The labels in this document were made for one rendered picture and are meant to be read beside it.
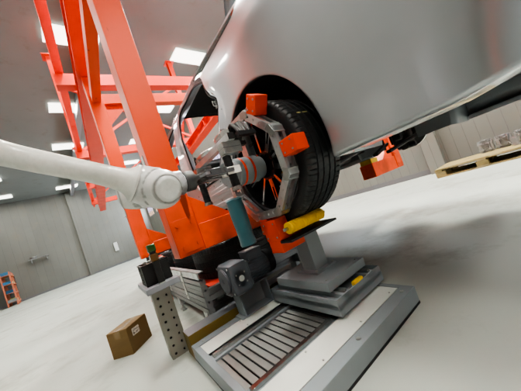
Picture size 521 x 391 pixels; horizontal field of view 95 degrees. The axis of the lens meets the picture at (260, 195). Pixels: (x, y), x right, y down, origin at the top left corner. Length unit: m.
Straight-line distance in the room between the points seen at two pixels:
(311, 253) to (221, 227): 0.60
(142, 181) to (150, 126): 0.99
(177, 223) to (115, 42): 1.16
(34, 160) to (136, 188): 0.24
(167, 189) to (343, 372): 0.78
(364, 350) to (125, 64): 1.89
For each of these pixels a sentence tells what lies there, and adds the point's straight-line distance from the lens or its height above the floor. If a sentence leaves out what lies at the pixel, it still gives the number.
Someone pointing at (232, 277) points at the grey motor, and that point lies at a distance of 1.37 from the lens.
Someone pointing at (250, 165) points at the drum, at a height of 0.86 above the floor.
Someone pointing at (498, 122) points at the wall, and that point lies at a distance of 6.61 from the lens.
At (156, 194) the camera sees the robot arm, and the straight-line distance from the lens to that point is 0.64.
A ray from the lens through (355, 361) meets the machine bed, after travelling 1.03.
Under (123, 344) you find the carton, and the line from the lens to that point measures 2.13.
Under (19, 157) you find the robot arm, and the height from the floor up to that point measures 0.96.
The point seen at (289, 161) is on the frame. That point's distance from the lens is 1.07.
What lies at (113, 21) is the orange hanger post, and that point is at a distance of 2.03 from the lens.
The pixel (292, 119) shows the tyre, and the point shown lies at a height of 0.96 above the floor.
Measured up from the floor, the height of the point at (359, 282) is 0.16.
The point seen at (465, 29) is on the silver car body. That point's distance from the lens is 0.91.
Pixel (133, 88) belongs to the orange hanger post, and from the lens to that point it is 1.76.
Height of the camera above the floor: 0.66
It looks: 2 degrees up
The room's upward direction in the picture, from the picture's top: 20 degrees counter-clockwise
